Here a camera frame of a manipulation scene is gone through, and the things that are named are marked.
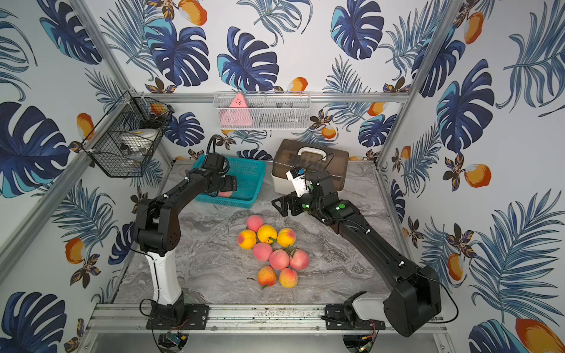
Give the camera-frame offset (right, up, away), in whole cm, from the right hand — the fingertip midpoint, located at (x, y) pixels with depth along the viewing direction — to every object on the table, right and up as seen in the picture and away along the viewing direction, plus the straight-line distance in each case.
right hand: (284, 196), depth 77 cm
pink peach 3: (-2, -23, +3) cm, 24 cm away
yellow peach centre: (-7, -15, +12) cm, 21 cm away
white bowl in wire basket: (-53, +20, +3) cm, 57 cm away
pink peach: (-26, 0, +21) cm, 33 cm away
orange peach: (-6, -29, +1) cm, 29 cm away
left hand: (-26, +6, +22) cm, 34 cm away
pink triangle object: (-19, +31, +12) cm, 39 cm away
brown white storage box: (+12, +16, +17) cm, 27 cm away
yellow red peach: (+1, -17, +10) cm, 20 cm away
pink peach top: (-13, -12, +15) cm, 23 cm away
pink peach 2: (-8, -22, +7) cm, 24 cm away
